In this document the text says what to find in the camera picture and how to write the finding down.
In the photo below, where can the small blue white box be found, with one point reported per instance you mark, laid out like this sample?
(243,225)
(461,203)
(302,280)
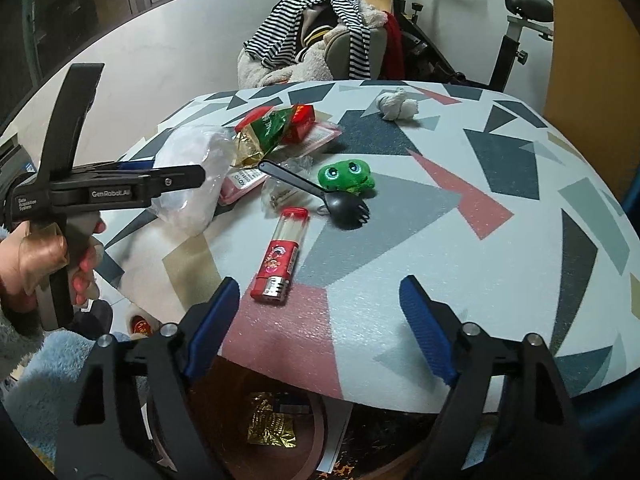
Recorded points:
(292,408)

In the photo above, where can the person's left hand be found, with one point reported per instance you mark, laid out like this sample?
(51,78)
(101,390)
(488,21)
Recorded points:
(40,255)

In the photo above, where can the black white striped shirt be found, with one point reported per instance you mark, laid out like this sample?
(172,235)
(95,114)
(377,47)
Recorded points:
(280,35)

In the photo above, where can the pink blister pack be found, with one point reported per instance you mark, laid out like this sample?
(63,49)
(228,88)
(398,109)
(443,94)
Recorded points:
(245,182)

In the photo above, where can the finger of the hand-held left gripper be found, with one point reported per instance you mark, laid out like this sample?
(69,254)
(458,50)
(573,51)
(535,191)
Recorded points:
(185,176)
(137,164)

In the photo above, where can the black plastic spork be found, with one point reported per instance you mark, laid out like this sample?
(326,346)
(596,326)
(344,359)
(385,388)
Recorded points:
(345,207)

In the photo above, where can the beige chair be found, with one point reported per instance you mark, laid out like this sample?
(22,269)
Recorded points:
(342,47)

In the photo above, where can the black exercise bike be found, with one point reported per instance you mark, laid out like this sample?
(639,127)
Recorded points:
(510,55)

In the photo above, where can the gold foil wrapper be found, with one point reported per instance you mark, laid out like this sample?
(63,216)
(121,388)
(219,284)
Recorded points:
(270,425)

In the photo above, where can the clear plastic bag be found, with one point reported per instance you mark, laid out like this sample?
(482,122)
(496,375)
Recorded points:
(190,150)

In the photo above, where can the red garment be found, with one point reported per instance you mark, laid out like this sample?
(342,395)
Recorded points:
(395,45)

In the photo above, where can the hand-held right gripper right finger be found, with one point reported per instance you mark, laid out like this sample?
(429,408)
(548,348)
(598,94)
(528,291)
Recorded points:
(425,330)

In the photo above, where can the crumpled white tissue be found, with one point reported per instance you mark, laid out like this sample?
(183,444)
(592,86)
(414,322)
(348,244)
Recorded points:
(395,105)

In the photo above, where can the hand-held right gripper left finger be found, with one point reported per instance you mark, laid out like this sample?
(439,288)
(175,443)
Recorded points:
(220,320)

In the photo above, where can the green gold snack wrapper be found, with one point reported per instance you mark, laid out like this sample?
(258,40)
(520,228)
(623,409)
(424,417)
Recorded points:
(265,130)

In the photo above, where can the light blue fluffy rug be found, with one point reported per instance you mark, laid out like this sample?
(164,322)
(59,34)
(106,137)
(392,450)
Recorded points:
(45,395)

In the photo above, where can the red lighter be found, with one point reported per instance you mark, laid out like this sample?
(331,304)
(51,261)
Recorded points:
(280,260)

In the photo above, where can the brown round bin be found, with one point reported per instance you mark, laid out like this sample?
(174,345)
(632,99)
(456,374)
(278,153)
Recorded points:
(220,410)

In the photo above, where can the white paper sheets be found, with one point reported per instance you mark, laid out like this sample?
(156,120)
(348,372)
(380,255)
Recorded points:
(335,440)

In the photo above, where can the geometric patterned tablecloth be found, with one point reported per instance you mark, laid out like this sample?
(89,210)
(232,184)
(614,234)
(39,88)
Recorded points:
(450,270)

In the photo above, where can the dark slipper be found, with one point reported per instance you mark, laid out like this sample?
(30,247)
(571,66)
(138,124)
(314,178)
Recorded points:
(95,316)

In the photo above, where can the small clear bag of hardware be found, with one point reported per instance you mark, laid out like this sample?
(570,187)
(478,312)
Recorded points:
(277,192)

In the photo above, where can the orange wooden door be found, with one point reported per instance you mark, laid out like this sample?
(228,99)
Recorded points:
(590,85)

